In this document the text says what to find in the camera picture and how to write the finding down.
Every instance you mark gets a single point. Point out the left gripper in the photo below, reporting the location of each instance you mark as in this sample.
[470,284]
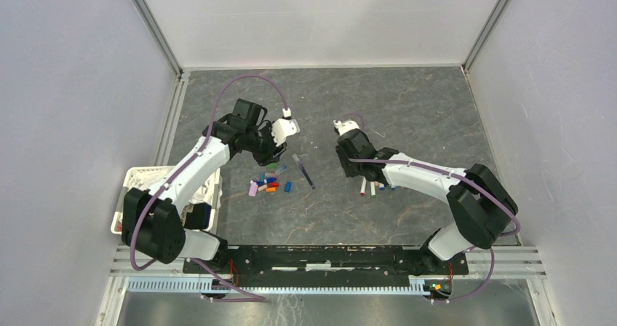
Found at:
[273,154]

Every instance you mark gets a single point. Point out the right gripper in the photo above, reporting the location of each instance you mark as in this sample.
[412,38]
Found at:
[348,171]

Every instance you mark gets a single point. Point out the clear blue pen cap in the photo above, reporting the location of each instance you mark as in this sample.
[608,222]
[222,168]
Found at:
[281,169]

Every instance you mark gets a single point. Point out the purple grey marker pen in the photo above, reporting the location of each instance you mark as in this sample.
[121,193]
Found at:
[302,168]

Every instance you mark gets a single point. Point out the green cap marker pen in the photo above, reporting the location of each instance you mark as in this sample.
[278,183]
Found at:
[372,189]

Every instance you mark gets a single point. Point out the red cap marker pen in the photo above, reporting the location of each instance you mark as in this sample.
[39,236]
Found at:
[363,186]

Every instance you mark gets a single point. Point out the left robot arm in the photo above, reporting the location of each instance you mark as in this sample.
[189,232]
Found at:
[151,222]

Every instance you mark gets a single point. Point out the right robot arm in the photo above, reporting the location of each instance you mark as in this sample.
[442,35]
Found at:
[481,207]

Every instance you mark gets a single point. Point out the black item in basket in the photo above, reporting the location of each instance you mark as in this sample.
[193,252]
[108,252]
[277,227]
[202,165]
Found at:
[197,216]

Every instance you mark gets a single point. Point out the white cloth in basket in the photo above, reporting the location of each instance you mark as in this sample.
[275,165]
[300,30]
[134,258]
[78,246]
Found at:
[143,177]

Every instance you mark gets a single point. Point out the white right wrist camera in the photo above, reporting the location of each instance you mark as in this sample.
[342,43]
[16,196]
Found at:
[342,127]

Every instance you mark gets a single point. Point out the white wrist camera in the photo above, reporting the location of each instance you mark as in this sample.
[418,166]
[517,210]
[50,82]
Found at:
[282,129]
[342,127]

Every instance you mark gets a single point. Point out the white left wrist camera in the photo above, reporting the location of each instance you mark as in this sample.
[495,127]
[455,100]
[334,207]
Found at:
[282,129]

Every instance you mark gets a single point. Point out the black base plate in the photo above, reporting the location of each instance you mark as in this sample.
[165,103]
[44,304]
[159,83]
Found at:
[333,266]

